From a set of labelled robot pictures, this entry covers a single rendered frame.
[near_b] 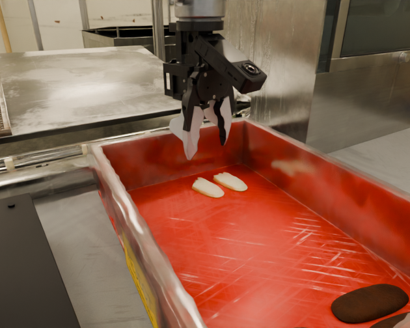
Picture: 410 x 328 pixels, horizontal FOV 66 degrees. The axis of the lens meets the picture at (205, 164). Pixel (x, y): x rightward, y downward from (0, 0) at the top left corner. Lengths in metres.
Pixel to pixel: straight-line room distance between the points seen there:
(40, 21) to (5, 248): 3.75
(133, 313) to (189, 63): 0.36
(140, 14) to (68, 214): 4.20
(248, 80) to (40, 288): 0.33
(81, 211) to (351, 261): 0.42
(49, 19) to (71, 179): 3.53
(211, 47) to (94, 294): 0.35
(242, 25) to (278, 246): 0.56
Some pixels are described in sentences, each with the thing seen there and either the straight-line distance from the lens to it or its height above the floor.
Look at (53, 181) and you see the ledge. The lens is 0.63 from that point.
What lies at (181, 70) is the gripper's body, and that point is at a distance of 0.51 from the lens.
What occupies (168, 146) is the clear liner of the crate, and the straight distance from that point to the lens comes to 0.59.
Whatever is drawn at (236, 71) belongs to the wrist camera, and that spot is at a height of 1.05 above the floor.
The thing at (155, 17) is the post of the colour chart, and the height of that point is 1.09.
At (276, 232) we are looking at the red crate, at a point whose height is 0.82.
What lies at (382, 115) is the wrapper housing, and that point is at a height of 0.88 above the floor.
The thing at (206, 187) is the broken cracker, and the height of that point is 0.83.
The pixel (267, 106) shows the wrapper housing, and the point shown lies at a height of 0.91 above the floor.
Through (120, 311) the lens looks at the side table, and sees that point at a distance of 0.40.
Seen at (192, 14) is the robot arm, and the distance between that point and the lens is 0.48.
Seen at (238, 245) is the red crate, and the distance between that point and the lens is 0.47.
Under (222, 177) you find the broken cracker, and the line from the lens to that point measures 0.61.
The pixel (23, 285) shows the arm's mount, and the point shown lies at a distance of 0.36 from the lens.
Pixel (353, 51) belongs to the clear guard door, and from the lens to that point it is 0.76.
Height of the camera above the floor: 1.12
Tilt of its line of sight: 26 degrees down
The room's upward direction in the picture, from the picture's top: straight up
